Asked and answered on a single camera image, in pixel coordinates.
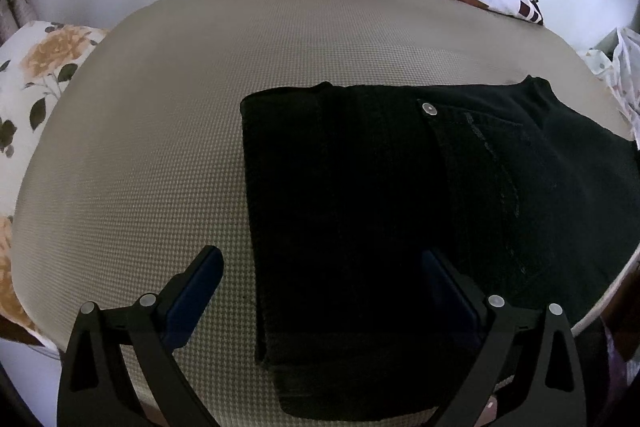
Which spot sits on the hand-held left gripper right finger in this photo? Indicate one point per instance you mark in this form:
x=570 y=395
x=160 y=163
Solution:
x=450 y=299

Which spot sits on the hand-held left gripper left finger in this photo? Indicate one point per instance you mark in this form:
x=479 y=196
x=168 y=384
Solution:
x=194 y=294

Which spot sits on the beige woven mattress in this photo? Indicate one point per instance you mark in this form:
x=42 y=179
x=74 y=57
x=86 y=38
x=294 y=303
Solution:
x=150 y=132

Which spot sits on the white patterned cloth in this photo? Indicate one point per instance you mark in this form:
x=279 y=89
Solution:
x=625 y=72

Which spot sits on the white floral cloth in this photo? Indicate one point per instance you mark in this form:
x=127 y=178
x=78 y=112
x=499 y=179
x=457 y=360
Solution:
x=30 y=72

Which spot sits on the grey patterned curtain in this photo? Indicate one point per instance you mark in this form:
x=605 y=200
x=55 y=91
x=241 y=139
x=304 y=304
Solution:
x=20 y=2

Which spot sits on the black pants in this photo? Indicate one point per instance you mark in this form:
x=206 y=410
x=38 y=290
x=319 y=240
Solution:
x=350 y=182

